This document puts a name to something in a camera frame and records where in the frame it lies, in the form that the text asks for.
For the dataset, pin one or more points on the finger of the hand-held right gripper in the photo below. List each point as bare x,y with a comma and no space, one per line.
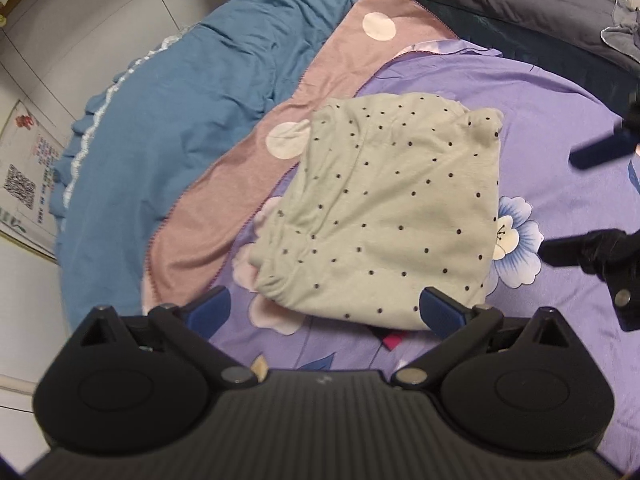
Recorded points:
600,152
560,252

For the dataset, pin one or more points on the wall poster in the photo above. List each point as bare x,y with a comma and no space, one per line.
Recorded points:
30,170

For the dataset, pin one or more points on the cream polka dot garment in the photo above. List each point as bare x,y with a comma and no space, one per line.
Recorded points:
380,200

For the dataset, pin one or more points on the grey towel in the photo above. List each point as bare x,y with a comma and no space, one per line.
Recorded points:
622,35

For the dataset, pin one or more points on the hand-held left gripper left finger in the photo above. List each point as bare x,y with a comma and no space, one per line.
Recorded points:
210,306

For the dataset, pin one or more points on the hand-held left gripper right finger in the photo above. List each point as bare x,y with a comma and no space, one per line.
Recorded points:
441,310

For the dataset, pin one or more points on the purple floral blanket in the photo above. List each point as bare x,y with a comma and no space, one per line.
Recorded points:
550,110

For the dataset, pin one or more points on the pink blanket with white dots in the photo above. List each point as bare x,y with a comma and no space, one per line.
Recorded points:
340,50

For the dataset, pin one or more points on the blue frilled bed sheet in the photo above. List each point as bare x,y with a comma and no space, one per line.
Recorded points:
190,110

